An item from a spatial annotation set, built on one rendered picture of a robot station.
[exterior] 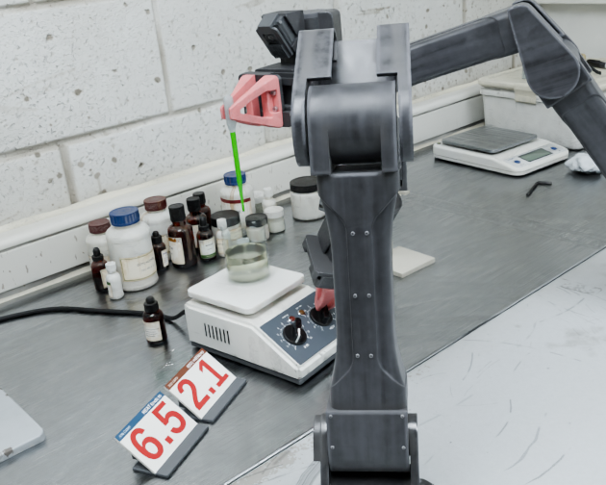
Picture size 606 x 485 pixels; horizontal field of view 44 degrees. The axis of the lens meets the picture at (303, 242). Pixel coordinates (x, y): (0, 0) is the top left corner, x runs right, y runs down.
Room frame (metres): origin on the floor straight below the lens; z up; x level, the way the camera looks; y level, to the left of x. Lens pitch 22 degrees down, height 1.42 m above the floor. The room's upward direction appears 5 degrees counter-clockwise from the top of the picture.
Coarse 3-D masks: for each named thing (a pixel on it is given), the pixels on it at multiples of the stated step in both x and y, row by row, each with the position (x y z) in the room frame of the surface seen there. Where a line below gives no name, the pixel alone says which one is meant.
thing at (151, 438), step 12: (156, 408) 0.73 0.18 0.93; (168, 408) 0.74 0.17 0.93; (144, 420) 0.71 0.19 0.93; (156, 420) 0.71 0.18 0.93; (168, 420) 0.72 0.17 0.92; (180, 420) 0.73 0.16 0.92; (132, 432) 0.69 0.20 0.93; (144, 432) 0.69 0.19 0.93; (156, 432) 0.70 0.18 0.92; (168, 432) 0.71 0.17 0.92; (180, 432) 0.71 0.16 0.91; (132, 444) 0.67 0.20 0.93; (144, 444) 0.68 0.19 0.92; (156, 444) 0.69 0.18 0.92; (168, 444) 0.69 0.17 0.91; (144, 456) 0.67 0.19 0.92; (156, 456) 0.67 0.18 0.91
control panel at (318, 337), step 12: (300, 300) 0.90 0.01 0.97; (312, 300) 0.91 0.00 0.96; (288, 312) 0.88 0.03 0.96; (264, 324) 0.85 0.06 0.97; (276, 324) 0.85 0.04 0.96; (288, 324) 0.86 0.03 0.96; (312, 324) 0.87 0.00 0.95; (276, 336) 0.83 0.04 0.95; (312, 336) 0.85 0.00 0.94; (324, 336) 0.86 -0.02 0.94; (336, 336) 0.86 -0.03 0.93; (288, 348) 0.82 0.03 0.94; (300, 348) 0.82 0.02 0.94; (312, 348) 0.83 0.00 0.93; (300, 360) 0.81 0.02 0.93
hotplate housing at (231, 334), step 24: (312, 288) 0.93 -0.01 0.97; (192, 312) 0.91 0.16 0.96; (216, 312) 0.88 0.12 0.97; (264, 312) 0.87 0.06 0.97; (192, 336) 0.91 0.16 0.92; (216, 336) 0.88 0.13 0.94; (240, 336) 0.85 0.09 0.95; (264, 336) 0.83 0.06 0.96; (240, 360) 0.86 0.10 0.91; (264, 360) 0.83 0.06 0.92; (288, 360) 0.81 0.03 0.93; (312, 360) 0.82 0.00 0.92
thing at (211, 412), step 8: (224, 368) 0.83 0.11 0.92; (232, 376) 0.82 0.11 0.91; (224, 384) 0.81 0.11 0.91; (232, 384) 0.81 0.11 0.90; (240, 384) 0.81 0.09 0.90; (168, 392) 0.76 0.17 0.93; (224, 392) 0.80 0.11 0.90; (232, 392) 0.79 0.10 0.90; (184, 400) 0.76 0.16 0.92; (216, 400) 0.78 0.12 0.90; (224, 400) 0.78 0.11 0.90; (192, 408) 0.75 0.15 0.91; (208, 408) 0.76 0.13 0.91; (216, 408) 0.76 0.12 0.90; (224, 408) 0.76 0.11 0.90; (192, 416) 0.75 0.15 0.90; (200, 416) 0.75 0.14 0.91; (208, 416) 0.75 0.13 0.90; (216, 416) 0.75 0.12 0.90
